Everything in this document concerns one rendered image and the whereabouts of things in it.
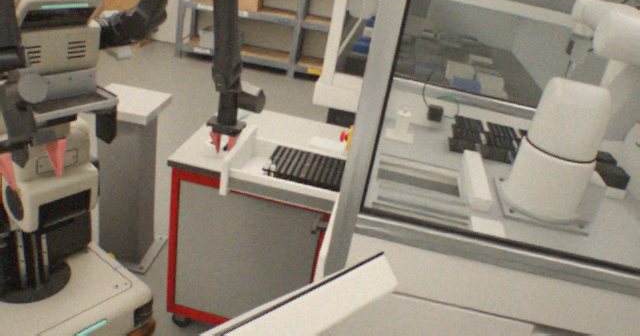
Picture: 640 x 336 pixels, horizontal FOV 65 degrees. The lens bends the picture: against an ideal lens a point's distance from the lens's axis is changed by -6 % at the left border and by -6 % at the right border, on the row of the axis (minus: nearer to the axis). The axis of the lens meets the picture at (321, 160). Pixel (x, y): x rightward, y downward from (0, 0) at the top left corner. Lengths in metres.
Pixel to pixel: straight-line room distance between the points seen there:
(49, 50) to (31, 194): 0.38
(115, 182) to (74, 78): 0.93
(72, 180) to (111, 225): 0.91
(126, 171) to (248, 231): 0.69
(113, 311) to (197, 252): 0.35
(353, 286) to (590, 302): 0.58
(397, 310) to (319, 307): 0.49
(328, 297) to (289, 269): 1.29
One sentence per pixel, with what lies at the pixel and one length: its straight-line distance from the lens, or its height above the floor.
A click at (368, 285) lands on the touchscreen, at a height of 1.18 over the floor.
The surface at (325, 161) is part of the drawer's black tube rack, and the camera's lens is 1.58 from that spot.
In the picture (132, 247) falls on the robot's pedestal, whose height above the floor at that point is 0.10.
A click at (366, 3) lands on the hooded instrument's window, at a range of 2.22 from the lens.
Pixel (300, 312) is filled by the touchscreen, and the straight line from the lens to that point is 0.57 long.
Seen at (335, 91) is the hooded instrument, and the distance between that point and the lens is 2.29.
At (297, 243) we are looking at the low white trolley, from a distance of 1.81.
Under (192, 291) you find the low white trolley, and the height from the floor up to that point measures 0.22.
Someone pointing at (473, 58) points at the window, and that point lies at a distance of 0.87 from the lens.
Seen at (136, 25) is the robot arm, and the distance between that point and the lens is 1.47.
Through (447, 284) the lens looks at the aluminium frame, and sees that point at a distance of 1.03.
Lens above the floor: 1.56
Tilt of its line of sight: 25 degrees down
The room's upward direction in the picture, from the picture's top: 11 degrees clockwise
